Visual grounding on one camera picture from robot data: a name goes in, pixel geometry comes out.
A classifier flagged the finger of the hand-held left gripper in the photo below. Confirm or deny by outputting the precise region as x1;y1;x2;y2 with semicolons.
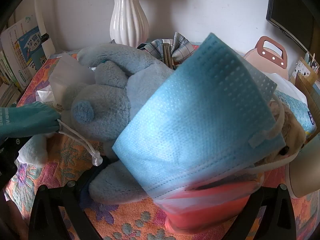
0;136;33;190

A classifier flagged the beige cylindrical object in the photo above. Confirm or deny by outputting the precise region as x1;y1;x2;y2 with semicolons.
289;135;320;198

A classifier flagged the teal drawstring pouch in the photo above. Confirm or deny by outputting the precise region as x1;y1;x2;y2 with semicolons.
0;102;103;167

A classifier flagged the pen holder with pens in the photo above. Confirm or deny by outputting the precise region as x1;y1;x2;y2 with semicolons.
291;51;320;80

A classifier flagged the stack of books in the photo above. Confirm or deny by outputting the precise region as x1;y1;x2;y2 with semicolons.
0;15;50;108

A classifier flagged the pink basket with handle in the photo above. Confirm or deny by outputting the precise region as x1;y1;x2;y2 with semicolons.
244;36;289;80

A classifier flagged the black monitor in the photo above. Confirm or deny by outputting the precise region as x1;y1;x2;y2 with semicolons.
266;0;318;53

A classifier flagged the blue plush toy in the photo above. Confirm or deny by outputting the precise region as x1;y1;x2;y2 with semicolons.
19;43;180;204

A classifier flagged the blue tissue pack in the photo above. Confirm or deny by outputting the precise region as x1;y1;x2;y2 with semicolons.
270;72;317;137

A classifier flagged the plaid hair bow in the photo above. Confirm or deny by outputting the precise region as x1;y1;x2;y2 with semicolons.
137;32;198;69

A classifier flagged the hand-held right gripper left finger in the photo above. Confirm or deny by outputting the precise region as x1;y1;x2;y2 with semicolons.
28;156;112;240

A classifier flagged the brown woven basket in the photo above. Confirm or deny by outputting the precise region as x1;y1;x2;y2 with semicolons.
295;74;320;130

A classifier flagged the beige plush toy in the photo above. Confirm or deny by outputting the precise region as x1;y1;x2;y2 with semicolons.
255;100;307;165

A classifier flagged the blue face mask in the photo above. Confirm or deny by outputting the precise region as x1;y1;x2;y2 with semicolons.
112;32;287;200

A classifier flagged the clear white tissue packet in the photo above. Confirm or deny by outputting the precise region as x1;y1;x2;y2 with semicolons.
49;52;95;112

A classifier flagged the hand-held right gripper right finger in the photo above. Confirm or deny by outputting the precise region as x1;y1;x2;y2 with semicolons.
222;184;297;240

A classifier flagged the white ribbed vase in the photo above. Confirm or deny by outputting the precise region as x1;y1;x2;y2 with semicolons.
109;0;150;48

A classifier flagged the pink plastic packet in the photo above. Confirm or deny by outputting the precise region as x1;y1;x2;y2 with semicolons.
160;180;265;233

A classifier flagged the floral tablecloth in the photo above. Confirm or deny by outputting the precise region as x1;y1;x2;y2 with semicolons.
5;45;320;240

